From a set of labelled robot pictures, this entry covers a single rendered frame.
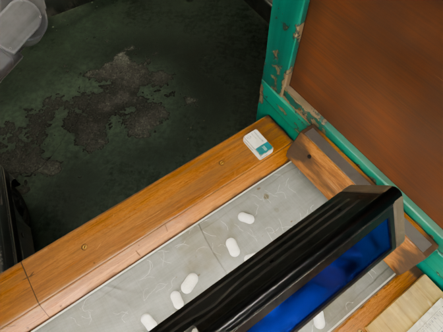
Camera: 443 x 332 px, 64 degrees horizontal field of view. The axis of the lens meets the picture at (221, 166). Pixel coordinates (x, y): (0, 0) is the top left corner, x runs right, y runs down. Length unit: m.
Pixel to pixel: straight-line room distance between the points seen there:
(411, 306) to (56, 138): 1.61
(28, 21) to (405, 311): 0.72
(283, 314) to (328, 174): 0.39
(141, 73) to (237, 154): 1.33
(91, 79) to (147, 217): 1.43
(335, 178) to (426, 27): 0.30
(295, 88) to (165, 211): 0.35
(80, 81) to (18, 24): 1.53
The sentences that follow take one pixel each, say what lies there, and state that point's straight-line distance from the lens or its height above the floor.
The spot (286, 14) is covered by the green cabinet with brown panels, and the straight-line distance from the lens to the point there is 0.65.
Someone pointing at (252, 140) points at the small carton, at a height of 0.78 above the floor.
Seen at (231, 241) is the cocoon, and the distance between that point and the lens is 0.68.
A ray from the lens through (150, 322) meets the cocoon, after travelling 0.67.
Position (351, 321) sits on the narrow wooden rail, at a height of 0.76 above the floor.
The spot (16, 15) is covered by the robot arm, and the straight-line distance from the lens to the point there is 0.55.
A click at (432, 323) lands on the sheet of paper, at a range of 0.72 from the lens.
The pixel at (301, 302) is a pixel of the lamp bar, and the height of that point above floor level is 1.08.
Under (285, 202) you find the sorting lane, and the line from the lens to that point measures 0.74.
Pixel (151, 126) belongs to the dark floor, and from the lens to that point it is 1.77.
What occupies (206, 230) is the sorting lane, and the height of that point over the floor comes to 0.74.
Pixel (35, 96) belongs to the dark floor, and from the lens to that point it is 2.09.
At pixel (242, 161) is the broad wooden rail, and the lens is 0.75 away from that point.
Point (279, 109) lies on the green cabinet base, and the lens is 0.79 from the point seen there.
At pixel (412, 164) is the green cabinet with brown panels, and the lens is 0.62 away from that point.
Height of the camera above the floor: 1.41
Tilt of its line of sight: 61 degrees down
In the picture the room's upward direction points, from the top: straight up
